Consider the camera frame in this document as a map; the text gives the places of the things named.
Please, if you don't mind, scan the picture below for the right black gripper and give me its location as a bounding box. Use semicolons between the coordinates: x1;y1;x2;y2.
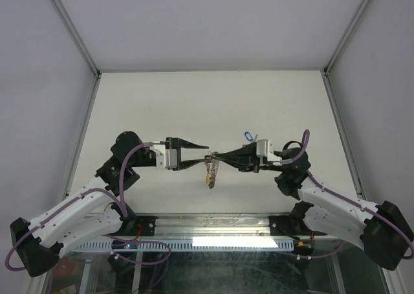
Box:
213;142;283;173

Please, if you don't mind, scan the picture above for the key with blue tag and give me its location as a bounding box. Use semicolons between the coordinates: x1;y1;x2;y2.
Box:
244;131;258;142

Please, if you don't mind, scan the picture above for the large keyring with yellow grip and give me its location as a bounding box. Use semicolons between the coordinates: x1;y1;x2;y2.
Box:
204;152;219;189

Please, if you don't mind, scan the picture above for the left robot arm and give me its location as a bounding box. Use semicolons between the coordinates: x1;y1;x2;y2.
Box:
5;131;200;277

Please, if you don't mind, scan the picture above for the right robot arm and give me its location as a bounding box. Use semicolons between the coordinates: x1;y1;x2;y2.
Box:
213;140;413;271

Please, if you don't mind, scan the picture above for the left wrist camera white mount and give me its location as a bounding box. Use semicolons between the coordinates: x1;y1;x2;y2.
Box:
149;141;179;170

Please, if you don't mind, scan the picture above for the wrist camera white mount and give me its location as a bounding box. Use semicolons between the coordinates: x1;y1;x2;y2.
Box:
256;139;292;166
149;141;179;170

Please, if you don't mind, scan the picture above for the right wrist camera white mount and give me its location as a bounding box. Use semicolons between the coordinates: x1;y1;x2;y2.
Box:
256;139;292;166

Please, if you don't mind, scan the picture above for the aluminium mounting rail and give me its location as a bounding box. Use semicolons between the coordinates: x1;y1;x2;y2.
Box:
136;212;288;238

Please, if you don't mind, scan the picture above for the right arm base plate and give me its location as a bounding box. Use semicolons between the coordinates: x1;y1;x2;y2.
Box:
268;215;294;236

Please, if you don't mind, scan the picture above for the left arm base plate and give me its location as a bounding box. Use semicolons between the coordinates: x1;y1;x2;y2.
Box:
129;215;158;237

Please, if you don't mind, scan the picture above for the slotted white cable duct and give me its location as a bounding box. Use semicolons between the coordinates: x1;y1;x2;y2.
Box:
74;236;294;253

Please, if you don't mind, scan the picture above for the left aluminium frame post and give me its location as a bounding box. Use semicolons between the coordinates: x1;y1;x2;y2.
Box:
49;0;101;78

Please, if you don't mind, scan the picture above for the aluminium frame post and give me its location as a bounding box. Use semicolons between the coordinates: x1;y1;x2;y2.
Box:
49;0;101;78
323;0;372;76

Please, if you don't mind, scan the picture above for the right aluminium frame post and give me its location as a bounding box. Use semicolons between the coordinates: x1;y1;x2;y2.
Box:
323;0;372;76

